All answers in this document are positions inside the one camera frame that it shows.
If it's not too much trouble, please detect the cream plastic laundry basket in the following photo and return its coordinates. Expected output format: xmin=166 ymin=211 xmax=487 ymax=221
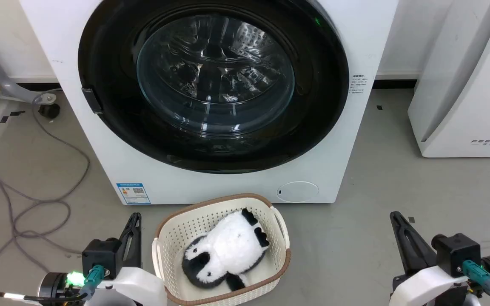
xmin=151 ymin=193 xmax=291 ymax=306

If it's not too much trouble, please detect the grey floor cable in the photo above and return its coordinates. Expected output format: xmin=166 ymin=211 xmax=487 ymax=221
xmin=0 ymin=104 xmax=91 ymax=294

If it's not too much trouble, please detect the black white panda plush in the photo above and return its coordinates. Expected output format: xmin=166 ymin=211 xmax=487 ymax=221
xmin=181 ymin=208 xmax=270 ymax=292

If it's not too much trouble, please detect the round white filter cover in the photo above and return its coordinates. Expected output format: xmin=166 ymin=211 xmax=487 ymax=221
xmin=277 ymin=181 xmax=319 ymax=203

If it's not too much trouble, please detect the left arm cable teal plug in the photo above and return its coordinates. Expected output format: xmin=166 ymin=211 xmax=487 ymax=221
xmin=0 ymin=265 xmax=106 ymax=306

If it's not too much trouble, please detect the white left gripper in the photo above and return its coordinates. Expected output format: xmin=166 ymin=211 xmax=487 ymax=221
xmin=95 ymin=212 xmax=168 ymax=306

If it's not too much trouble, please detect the black caster wheel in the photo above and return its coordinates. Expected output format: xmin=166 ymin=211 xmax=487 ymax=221
xmin=38 ymin=103 xmax=61 ymax=119

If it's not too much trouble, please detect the blue energy label sticker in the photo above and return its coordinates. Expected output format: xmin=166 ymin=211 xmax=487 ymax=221
xmin=116 ymin=183 xmax=151 ymax=205

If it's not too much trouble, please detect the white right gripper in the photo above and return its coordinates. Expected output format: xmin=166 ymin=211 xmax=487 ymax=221
xmin=389 ymin=211 xmax=470 ymax=306

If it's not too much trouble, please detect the grey metal table leg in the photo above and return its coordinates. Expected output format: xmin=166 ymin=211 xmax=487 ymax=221
xmin=0 ymin=45 xmax=57 ymax=105

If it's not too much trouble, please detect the white air purifier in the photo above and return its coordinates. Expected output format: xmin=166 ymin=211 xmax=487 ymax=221
xmin=407 ymin=0 xmax=490 ymax=158

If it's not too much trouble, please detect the white text sticker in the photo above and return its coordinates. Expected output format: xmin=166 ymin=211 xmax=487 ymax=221
xmin=350 ymin=75 xmax=367 ymax=95

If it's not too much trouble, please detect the right arm cable teal plug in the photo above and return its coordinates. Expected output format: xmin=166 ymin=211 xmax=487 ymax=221
xmin=462 ymin=260 xmax=490 ymax=306

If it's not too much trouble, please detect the white front-load washing machine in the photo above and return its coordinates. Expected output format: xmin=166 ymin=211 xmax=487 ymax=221
xmin=19 ymin=0 xmax=399 ymax=206

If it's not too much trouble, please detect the black round glass washer door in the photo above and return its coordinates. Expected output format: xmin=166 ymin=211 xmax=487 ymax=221
xmin=78 ymin=0 xmax=350 ymax=174

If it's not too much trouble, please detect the arm cable teal plug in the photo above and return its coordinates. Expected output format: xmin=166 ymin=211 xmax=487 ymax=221
xmin=462 ymin=260 xmax=490 ymax=306
xmin=0 ymin=265 xmax=106 ymax=306

